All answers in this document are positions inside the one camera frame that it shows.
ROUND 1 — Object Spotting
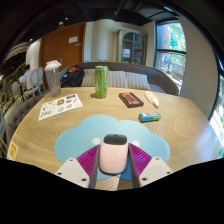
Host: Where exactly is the grey tufted armchair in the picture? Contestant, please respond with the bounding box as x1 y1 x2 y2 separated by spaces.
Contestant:
3 95 44 134

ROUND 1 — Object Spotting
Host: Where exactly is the green drink can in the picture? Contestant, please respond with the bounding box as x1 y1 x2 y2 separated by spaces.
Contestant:
94 65 110 99

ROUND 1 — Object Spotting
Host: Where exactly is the pink computer mouse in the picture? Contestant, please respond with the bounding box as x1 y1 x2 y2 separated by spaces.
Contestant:
99 133 130 175

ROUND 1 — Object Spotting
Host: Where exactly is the white dining chair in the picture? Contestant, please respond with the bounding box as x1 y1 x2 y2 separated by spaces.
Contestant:
28 68 44 98

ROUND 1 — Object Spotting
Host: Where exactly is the arched glass-door cabinet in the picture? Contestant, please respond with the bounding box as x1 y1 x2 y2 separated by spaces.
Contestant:
116 27 148 66

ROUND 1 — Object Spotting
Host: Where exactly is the brown wooden door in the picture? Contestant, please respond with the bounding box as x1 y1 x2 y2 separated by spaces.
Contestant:
39 22 87 89

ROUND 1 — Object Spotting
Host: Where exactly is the grey curved sofa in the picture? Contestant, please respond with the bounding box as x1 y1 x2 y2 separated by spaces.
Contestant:
59 61 180 97

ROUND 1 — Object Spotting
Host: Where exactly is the blue cloud-shaped mouse pad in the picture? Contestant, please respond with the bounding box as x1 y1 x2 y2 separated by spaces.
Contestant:
54 114 171 182

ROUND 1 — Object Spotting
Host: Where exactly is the black-framed window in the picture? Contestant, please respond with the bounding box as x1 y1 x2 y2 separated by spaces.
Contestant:
208 74 224 158
154 21 187 91

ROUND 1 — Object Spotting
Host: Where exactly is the striped cushion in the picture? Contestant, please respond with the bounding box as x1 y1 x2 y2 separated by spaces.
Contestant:
80 68 98 88
107 70 129 89
124 71 152 91

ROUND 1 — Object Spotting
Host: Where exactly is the white tube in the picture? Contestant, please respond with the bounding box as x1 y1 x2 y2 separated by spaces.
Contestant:
143 90 161 109

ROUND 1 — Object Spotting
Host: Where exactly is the small teal packet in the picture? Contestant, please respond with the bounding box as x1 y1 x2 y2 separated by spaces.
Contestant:
138 111 162 123

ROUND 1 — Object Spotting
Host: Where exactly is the person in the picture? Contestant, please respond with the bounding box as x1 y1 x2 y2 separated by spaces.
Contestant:
18 64 34 84

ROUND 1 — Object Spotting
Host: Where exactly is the black backpack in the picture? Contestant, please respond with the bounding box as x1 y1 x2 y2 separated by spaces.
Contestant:
60 65 86 88

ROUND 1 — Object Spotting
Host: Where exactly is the black flat case red stripe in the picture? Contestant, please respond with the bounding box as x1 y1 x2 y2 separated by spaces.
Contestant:
118 92 145 109

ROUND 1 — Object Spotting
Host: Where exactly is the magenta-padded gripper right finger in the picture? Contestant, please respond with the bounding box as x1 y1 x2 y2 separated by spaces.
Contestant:
127 143 174 190

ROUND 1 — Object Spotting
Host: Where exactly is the yellow code sticker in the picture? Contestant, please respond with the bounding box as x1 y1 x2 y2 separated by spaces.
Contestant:
6 140 19 162

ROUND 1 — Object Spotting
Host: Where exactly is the clear shaker bottle white lid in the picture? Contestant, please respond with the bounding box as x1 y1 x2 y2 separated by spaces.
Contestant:
44 59 63 98

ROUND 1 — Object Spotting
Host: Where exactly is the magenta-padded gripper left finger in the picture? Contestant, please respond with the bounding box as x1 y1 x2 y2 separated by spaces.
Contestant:
54 143 101 190

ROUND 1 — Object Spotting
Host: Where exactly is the white sticker sheet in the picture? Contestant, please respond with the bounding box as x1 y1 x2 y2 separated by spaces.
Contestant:
37 93 84 122

